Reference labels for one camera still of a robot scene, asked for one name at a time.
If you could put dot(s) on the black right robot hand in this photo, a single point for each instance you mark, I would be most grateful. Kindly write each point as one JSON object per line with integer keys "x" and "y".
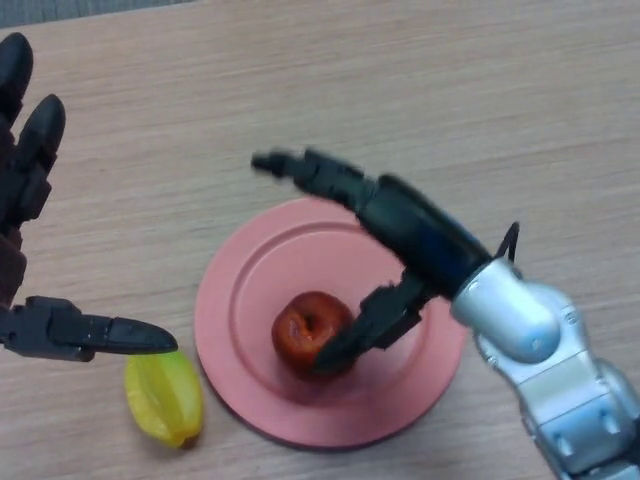
{"x": 415, "y": 225}

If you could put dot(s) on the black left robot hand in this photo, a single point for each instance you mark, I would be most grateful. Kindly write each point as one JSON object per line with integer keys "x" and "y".
{"x": 20, "y": 190}

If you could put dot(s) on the red apple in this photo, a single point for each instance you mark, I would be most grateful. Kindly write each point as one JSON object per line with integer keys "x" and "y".
{"x": 300, "y": 330}

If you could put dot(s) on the pink round plate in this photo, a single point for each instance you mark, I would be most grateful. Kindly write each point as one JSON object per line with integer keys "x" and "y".
{"x": 240, "y": 300}

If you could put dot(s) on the yellow green starfruit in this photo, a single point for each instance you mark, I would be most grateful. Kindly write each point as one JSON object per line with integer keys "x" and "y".
{"x": 165, "y": 395}

